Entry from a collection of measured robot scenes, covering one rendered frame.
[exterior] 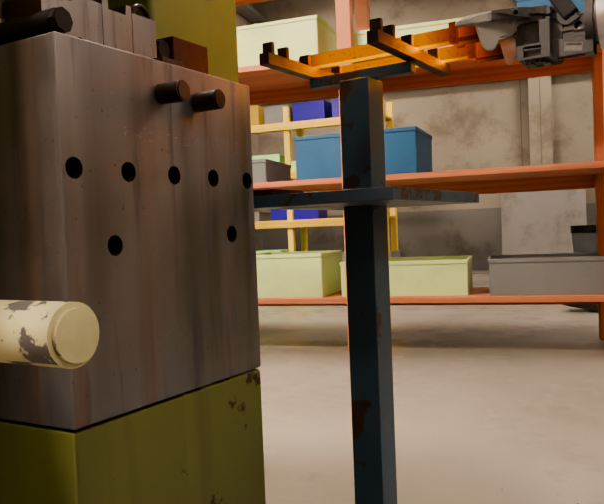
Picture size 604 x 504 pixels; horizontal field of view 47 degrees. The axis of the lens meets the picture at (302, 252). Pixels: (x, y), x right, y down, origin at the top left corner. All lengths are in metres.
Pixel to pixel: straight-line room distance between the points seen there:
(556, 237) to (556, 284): 6.20
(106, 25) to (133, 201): 0.24
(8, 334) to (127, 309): 0.39
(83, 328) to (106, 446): 0.40
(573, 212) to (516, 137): 1.40
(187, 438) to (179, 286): 0.21
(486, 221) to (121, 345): 9.75
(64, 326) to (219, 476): 0.62
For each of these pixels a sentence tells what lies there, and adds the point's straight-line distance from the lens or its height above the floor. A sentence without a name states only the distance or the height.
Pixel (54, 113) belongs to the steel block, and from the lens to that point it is 0.83.
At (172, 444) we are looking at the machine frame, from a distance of 0.97.
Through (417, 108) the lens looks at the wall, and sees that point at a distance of 10.74.
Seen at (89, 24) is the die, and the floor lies 0.96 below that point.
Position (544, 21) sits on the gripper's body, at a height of 0.99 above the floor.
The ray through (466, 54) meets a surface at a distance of 1.37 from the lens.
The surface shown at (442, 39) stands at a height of 1.00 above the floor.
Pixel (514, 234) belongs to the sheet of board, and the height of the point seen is 0.51.
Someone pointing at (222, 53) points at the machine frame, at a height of 1.04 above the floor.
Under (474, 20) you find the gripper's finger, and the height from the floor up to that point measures 1.00.
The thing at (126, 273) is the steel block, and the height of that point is 0.64.
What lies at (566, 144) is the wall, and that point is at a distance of 10.56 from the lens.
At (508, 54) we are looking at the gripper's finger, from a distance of 1.29.
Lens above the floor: 0.68
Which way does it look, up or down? 2 degrees down
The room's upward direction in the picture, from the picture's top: 2 degrees counter-clockwise
